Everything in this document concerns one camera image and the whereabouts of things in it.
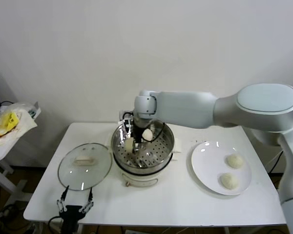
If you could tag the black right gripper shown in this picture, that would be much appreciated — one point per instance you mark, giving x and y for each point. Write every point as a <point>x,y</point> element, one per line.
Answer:
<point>138,131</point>

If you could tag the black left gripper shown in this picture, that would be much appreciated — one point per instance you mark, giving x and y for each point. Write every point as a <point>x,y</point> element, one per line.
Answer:
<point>70,219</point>

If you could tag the white steamed baozi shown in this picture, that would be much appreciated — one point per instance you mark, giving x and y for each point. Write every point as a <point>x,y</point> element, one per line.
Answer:
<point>234,161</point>
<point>147,134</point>
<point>229,181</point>
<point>129,145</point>

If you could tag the round glass pot lid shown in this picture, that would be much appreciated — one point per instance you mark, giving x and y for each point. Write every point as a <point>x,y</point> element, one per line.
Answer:
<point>88,151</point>

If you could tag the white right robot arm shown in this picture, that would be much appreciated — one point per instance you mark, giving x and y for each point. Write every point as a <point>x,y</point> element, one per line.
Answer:
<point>185,109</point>

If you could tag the stainless steel steamer basket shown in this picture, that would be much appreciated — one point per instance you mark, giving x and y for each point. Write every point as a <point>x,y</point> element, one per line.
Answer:
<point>156,148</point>

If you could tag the white electric cooking pot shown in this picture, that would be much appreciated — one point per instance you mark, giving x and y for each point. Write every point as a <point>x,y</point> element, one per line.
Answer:
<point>139,179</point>

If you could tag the white floor power strip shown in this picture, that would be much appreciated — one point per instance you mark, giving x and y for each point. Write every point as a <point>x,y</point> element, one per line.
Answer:
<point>5,212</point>

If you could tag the white round plate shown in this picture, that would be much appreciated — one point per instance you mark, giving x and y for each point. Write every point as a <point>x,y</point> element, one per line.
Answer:
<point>205,158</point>

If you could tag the white side table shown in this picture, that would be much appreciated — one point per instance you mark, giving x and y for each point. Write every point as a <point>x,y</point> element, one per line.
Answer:
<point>0,152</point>

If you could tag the clear plastic food bag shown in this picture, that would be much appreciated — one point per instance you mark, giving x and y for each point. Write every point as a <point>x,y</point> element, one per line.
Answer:
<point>24,124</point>

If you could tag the yellow packet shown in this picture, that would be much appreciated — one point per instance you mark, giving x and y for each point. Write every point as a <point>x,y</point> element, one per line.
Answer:
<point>9,120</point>

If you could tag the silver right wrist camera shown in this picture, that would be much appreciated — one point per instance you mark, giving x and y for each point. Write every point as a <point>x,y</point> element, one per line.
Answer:
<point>125,116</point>

